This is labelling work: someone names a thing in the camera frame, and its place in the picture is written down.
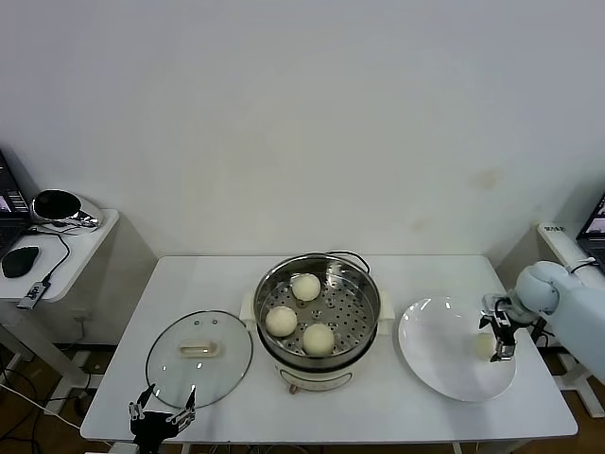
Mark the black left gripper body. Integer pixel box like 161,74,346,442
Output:
130,410,183,448

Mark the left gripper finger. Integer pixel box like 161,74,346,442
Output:
170,383,198,425
128,382,158,422

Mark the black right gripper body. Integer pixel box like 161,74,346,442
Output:
491,308,521,346

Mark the round glass pot lid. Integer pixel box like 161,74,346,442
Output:
145,310,254,410

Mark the stainless steel steamer basket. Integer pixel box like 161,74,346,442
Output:
238,253,396,368

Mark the white round plate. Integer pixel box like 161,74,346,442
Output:
397,296,517,403

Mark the white side table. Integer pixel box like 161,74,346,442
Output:
0,209,120,403
536,221,605,417

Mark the cream electric pot base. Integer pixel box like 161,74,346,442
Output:
243,319,389,394

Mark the white work table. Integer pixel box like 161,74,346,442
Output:
78,255,579,454

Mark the black laptop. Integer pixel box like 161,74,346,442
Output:
0,149,29,252
576,191,605,266

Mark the grey usb hub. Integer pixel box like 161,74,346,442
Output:
16,279,52,311

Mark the black computer mouse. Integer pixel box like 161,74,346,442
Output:
0,246,39,279

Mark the shiny chrome headset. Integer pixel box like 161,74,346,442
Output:
28,188,104,232

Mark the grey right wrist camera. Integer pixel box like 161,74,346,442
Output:
481,292,511,314

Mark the laptop charger cable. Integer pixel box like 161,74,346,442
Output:
531,257,597,349

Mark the white floor cable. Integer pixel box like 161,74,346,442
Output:
0,381,81,431

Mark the black pot power cord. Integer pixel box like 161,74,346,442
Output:
325,250,372,275

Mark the black desk cable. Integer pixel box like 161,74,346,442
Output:
27,225,71,285

